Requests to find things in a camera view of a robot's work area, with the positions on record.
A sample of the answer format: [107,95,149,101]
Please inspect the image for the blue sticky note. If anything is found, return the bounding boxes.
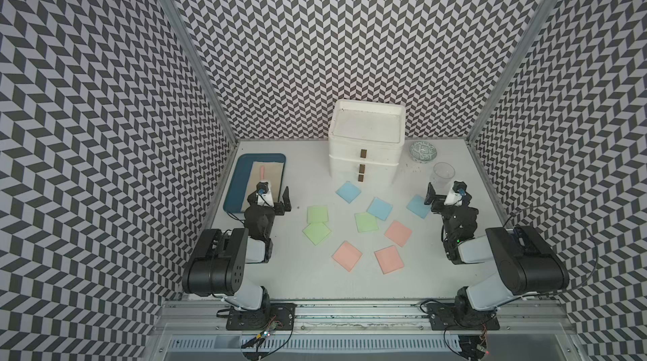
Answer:
[336,182,362,204]
[407,195,431,219]
[367,197,394,221]

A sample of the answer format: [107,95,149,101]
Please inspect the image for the white bottom drawer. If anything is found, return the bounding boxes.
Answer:
[330,160,398,188]

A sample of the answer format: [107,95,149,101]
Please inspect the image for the white drawer cabinet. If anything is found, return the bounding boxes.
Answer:
[328,100,406,168]

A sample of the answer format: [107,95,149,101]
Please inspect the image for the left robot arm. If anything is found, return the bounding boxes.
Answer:
[182,182,291,315]

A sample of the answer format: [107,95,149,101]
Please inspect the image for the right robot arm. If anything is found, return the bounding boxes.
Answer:
[425,182,569,317]

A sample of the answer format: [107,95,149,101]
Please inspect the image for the green sticky note upper left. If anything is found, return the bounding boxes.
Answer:
[307,205,329,224]

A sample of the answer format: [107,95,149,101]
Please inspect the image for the green sticky note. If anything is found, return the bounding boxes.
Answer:
[307,205,329,224]
[355,213,379,233]
[303,223,331,246]

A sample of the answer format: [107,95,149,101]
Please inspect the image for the green sticky note lower left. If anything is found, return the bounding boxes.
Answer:
[303,223,331,246]

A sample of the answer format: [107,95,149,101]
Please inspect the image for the pink sticky note right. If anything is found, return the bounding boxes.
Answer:
[384,220,413,247]

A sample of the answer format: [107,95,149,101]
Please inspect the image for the pink sticky note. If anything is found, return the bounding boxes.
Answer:
[332,241,362,273]
[374,246,404,274]
[384,220,413,247]

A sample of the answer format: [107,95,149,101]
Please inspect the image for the green sticky note centre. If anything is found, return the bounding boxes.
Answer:
[355,213,379,233]

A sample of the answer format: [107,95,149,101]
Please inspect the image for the pink sticky note bottom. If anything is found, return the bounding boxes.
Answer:
[374,246,404,274]

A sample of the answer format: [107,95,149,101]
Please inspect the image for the pink sticky note left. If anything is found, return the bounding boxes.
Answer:
[332,241,362,273]

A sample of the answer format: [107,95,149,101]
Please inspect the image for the clear plastic cup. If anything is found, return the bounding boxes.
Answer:
[431,162,456,194]

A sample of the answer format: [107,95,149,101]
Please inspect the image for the blue tray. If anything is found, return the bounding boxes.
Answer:
[222,153,286,214]

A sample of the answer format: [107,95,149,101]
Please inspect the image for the beige mat on tray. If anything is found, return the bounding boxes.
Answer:
[241,161,284,212]

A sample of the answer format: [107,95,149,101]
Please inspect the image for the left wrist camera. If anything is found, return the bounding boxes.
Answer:
[256,181,274,207]

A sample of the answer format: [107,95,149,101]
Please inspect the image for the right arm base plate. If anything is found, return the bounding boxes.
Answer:
[424,302,500,332]

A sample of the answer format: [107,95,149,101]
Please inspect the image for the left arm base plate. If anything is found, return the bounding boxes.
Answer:
[226,303,297,332]

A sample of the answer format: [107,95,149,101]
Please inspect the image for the aluminium front rail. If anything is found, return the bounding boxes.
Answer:
[151,300,576,335]

